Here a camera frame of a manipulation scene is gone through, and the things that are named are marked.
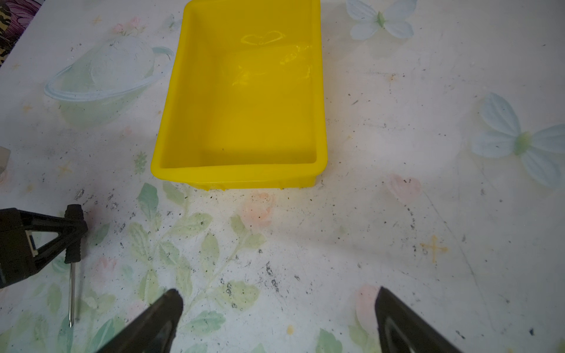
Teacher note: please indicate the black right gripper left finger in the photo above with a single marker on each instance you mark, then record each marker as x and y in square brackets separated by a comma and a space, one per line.
[152, 331]

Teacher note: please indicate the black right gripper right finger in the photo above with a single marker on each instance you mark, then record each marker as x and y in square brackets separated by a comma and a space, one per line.
[402, 330]

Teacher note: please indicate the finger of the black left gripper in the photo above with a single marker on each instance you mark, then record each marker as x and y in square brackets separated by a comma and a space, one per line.
[30, 241]

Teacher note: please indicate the black handled screwdriver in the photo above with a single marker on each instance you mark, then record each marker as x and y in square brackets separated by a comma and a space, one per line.
[74, 253]

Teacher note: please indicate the yellow plastic bin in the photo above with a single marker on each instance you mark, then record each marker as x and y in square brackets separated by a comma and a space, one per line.
[245, 106]

